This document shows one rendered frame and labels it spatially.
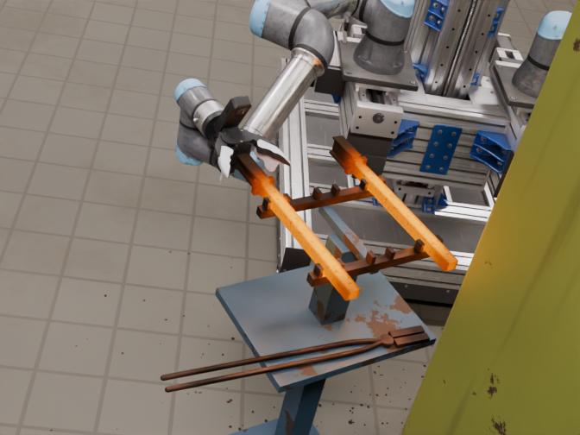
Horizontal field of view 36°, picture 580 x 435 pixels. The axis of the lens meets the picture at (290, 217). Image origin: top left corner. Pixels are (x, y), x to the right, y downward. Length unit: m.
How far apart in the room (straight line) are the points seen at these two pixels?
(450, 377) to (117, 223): 1.81
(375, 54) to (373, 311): 0.88
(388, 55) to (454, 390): 1.26
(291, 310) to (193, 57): 2.43
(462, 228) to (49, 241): 1.42
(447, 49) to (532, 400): 1.52
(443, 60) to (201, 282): 1.06
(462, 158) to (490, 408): 1.43
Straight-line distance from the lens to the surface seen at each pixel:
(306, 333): 1.90
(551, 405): 1.38
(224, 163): 1.82
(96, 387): 2.62
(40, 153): 3.47
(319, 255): 1.67
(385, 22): 2.55
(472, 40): 2.75
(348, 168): 1.95
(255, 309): 1.93
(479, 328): 1.49
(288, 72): 2.12
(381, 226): 3.02
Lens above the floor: 2.00
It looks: 37 degrees down
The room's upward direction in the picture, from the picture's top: 13 degrees clockwise
